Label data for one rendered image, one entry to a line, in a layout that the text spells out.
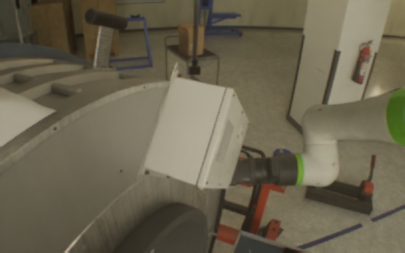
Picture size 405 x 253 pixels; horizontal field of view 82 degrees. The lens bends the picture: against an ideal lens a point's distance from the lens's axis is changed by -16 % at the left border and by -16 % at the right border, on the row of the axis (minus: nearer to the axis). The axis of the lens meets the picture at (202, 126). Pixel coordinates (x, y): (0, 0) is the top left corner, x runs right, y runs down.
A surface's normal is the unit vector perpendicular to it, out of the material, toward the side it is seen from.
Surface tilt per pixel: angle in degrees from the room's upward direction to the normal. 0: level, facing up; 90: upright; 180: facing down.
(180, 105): 47
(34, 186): 90
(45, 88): 60
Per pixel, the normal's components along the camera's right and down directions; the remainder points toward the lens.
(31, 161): 0.92, 0.24
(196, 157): -0.27, -0.22
